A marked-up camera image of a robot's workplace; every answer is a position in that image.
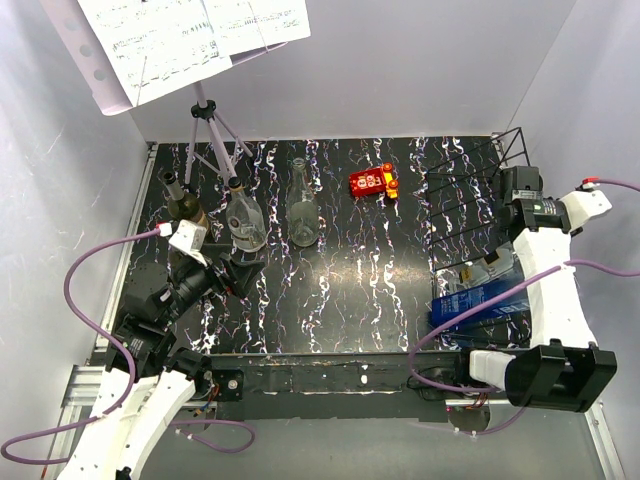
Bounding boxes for black wire wine rack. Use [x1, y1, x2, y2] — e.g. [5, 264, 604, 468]
[424, 127, 536, 351]

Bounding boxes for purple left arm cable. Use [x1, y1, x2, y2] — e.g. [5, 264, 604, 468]
[0, 227, 259, 464]

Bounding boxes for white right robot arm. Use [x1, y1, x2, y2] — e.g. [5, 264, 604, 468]
[452, 166, 617, 413]

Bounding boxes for lilac music stand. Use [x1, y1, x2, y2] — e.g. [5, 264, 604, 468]
[42, 1, 288, 179]

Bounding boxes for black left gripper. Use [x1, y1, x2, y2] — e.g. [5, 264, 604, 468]
[159, 242, 265, 325]

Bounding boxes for clear corked glass bottle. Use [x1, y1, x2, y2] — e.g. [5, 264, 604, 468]
[225, 177, 267, 253]

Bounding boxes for red yellow toy block car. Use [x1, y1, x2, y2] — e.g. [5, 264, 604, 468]
[349, 162, 399, 200]

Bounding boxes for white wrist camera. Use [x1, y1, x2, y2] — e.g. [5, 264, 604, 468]
[559, 177, 612, 235]
[156, 220, 208, 267]

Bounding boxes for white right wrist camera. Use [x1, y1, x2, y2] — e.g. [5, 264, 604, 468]
[559, 177, 612, 235]

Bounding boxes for clear tall glass bottle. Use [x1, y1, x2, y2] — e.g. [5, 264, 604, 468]
[286, 158, 319, 247]

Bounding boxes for clear square liquor bottle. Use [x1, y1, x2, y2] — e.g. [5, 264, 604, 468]
[432, 244, 523, 298]

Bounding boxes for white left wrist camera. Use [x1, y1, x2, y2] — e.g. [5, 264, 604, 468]
[156, 220, 208, 267]

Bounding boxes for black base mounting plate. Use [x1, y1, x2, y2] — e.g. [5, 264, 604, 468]
[199, 349, 516, 421]

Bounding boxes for white sheet music left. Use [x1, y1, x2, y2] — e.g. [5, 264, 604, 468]
[79, 0, 232, 107]

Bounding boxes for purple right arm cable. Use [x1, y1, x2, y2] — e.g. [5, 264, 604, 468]
[407, 178, 640, 436]

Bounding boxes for dark green wine bottle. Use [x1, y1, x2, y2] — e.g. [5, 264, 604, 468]
[162, 172, 212, 243]

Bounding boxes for blue rectangular bottle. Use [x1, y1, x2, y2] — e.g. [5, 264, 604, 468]
[429, 277, 531, 331]

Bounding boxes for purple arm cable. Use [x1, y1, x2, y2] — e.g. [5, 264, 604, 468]
[407, 178, 640, 436]
[0, 227, 259, 464]

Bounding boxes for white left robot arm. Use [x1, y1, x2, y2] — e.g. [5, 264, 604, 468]
[60, 254, 264, 479]

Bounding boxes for white sheet music right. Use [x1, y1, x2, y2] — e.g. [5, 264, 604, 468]
[203, 0, 311, 56]

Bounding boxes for white sheet music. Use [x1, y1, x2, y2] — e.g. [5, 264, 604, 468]
[203, 0, 311, 56]
[79, 0, 232, 107]

